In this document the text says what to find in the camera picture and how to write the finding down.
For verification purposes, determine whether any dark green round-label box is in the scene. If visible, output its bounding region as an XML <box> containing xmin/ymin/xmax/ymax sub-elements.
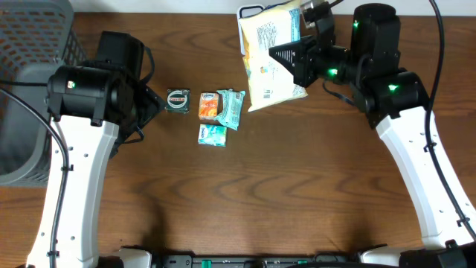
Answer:
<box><xmin>166</xmin><ymin>89</ymin><xmax>190</xmax><ymax>114</ymax></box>

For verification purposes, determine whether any cream snack bag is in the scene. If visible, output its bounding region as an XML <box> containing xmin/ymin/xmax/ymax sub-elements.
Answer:
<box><xmin>239</xmin><ymin>1</ymin><xmax>307</xmax><ymax>112</ymax></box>

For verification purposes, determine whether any orange tissue pack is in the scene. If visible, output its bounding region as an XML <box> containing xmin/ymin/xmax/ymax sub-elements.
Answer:
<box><xmin>198</xmin><ymin>92</ymin><xmax>219</xmax><ymax>120</ymax></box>

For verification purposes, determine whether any teal tissue pack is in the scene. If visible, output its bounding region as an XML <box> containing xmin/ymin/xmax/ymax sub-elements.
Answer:
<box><xmin>198</xmin><ymin>124</ymin><xmax>227</xmax><ymax>147</ymax></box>

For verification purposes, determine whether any green snack packet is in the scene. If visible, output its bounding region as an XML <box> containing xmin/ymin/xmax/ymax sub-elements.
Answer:
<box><xmin>214</xmin><ymin>89</ymin><xmax>245</xmax><ymax>131</ymax></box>

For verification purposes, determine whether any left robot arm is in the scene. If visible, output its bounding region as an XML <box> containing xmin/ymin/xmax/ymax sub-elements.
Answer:
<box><xmin>26</xmin><ymin>31</ymin><xmax>165</xmax><ymax>267</ymax></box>

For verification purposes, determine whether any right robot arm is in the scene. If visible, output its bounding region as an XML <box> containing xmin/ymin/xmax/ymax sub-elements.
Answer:
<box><xmin>269</xmin><ymin>1</ymin><xmax>475</xmax><ymax>267</ymax></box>

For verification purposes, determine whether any white barcode scanner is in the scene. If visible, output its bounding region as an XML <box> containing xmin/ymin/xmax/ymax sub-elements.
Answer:
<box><xmin>236</xmin><ymin>3</ymin><xmax>266</xmax><ymax>57</ymax></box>

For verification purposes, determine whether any grey plastic mesh basket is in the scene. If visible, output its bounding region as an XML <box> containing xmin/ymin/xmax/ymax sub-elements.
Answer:
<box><xmin>1</xmin><ymin>0</ymin><xmax>86</xmax><ymax>188</ymax></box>

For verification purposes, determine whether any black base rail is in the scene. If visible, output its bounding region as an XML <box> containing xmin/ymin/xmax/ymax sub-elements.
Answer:
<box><xmin>153</xmin><ymin>253</ymin><xmax>352</xmax><ymax>268</ymax></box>

